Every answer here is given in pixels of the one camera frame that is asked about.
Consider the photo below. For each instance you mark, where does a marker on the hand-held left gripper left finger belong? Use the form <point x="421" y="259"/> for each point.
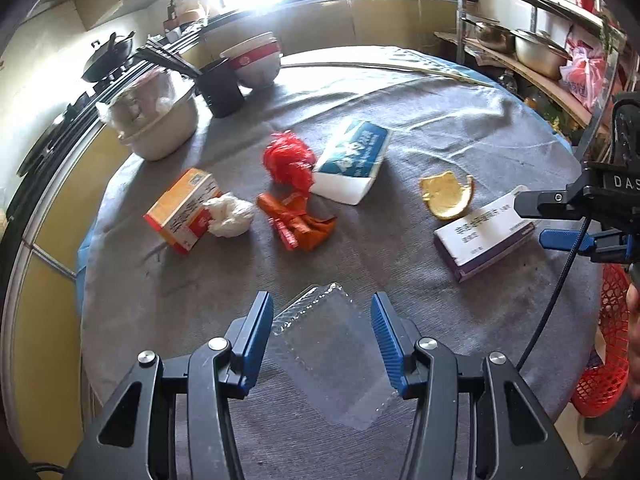
<point x="257" y="340"/>

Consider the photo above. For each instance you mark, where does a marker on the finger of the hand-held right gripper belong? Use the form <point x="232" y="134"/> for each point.
<point x="560" y="240"/>
<point x="545" y="204"/>

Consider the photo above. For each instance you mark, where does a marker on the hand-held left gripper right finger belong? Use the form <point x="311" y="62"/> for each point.
<point x="387" y="345"/>

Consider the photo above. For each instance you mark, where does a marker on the clear plastic tray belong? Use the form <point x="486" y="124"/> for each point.
<point x="330" y="355"/>

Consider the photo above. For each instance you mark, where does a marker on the purple white medicine box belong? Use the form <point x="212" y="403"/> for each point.
<point x="480" y="240"/>

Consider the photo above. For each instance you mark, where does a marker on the orange peel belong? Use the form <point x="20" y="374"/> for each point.
<point x="442" y="197"/>

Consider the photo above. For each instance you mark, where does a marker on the orange snack wrapper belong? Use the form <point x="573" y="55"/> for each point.
<point x="300" y="222"/>

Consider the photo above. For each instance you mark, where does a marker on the white tissue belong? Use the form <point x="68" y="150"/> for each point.
<point x="229" y="216"/>

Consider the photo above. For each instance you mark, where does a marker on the red plastic basket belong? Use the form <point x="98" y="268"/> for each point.
<point x="610" y="360"/>

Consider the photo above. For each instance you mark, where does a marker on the orange medicine box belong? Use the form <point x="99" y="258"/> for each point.
<point x="175" y="210"/>

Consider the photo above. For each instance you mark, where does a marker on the red plastic bag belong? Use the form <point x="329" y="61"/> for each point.
<point x="287" y="160"/>

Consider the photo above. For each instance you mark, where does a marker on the blue white tissue pack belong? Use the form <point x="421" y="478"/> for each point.
<point x="350" y="160"/>

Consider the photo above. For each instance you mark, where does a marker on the grey tablecloth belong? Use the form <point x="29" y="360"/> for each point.
<point x="400" y="260"/>

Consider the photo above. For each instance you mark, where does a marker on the pink plastic bag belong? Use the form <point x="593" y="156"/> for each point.
<point x="582" y="72"/>

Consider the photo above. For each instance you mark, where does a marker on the steel pot with lid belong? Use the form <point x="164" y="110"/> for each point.
<point x="540" y="52"/>

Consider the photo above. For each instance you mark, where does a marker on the blue table cover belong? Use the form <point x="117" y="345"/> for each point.
<point x="84" y="255"/>

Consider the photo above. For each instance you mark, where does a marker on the metal shelf rack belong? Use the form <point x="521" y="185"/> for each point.
<point x="540" y="5"/>

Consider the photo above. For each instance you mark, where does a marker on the metal basin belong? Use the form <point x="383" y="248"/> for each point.
<point x="160" y="132"/>

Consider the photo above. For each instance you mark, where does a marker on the black chopstick holder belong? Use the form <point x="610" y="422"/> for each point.
<point x="222" y="90"/>

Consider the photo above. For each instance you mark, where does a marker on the plastic-wrapped bowl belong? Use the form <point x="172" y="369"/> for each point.
<point x="140" y="100"/>

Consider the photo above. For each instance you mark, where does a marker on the red white bowl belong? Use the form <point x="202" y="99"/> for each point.
<point x="247" y="42"/>
<point x="257" y="70"/>

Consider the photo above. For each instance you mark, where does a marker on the black gas stove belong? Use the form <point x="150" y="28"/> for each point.
<point x="60" y="120"/>

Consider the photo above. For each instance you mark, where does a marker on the bundle of black chopsticks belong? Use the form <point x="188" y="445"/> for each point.
<point x="165" y="57"/>

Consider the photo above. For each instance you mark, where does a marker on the black wok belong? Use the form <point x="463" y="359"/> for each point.
<point x="105" y="57"/>

